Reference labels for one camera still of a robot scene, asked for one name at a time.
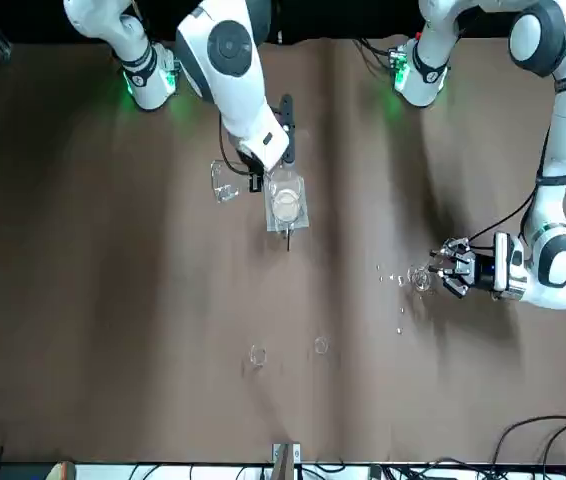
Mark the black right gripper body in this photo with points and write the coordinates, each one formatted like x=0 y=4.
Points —
x=250 y=165

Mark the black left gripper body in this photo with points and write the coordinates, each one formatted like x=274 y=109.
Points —
x=483 y=272

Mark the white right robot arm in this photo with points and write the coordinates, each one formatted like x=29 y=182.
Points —
x=233 y=75

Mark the black right wrist mount bar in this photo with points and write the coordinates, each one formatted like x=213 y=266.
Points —
x=288 y=115

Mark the aluminium camera post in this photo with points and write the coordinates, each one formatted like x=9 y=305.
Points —
x=283 y=460

